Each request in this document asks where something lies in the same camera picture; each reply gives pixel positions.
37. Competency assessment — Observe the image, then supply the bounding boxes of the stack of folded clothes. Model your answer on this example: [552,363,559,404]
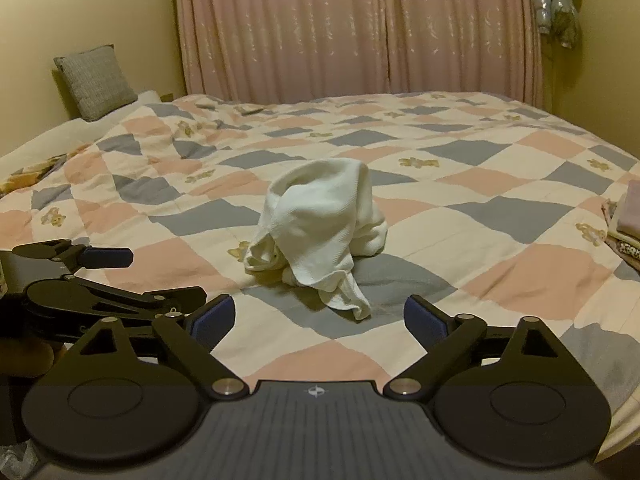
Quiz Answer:
[602,179,640,271]

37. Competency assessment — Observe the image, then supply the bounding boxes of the pink curtain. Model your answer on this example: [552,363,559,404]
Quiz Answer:
[170,0,551,111]

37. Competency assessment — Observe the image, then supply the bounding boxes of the floral blanket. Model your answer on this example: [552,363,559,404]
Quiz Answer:
[0,142,96,198]

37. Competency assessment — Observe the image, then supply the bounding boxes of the person's left hand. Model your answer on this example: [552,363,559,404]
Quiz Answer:
[0,335,57,378]

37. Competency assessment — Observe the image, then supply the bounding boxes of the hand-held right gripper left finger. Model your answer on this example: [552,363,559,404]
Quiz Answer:
[65,294,249,401]

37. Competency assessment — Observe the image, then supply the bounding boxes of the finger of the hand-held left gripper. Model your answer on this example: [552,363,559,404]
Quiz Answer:
[12,239,135,273]
[25,275,208,332]

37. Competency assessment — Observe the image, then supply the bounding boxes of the silver hanging garment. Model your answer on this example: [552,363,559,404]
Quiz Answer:
[531,0,581,50]

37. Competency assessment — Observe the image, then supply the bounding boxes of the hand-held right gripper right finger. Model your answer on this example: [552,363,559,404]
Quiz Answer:
[382,294,576,401]

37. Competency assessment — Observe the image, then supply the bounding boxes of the white tank top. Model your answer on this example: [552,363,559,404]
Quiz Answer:
[243,157,390,322]

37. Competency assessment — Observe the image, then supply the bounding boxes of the grey cushion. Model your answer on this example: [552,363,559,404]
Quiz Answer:
[53,45,138,122]

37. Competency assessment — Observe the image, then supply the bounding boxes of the checked patchwork quilt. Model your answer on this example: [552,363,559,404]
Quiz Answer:
[0,91,640,461]

